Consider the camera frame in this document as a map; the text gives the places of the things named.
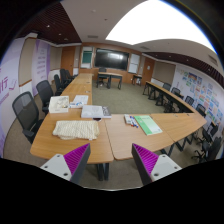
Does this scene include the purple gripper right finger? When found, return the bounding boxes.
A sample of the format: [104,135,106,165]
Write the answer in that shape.
[132,144,181,185]

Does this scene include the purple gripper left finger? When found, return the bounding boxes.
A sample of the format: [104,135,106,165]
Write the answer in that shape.
[41,144,91,184]

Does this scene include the cream knitted towel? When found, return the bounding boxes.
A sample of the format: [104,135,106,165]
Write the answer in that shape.
[52,120,100,140]

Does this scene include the green booklet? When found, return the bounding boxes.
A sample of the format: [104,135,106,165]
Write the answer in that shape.
[135,115,162,135]

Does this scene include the marker pen pack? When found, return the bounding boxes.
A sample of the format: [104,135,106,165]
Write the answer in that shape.
[124,114,138,127]

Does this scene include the right row wooden tables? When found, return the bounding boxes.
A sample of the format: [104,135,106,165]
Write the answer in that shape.
[144,81,207,155]

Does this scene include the white flat box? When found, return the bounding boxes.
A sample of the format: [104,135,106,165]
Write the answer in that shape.
[81,105,103,118]

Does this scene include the black office chair near right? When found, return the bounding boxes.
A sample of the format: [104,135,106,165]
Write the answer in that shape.
[192,137,222,163]

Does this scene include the white box with cloth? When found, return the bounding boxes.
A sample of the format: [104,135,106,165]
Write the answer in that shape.
[49,96,69,113]

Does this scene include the dark photo book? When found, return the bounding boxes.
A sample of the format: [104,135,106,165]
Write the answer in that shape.
[102,106,112,118]

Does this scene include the white papers with blue print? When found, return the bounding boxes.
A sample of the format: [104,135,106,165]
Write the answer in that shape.
[69,95,88,108]

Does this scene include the black office chair right middle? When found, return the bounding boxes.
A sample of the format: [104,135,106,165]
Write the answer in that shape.
[196,104,206,117]

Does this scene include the black office chair near left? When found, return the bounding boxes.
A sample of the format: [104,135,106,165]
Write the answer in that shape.
[12,91,43,143]

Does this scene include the small desk at front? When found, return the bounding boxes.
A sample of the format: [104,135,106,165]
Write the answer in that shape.
[104,72,123,90]

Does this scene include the black office chair at desk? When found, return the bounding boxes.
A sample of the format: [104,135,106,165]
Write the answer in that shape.
[97,67,108,87]

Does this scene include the whiteboard beside television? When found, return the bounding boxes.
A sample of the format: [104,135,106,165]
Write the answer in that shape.
[128,54,140,74]

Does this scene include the colourful wall poster display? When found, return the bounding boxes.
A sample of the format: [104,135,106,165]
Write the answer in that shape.
[172,66,224,127]

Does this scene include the large wall television screen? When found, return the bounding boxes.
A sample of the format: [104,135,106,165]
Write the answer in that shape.
[95,48,129,70]

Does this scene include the purple white wall banner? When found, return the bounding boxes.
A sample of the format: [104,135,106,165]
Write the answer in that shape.
[32,39,50,95]

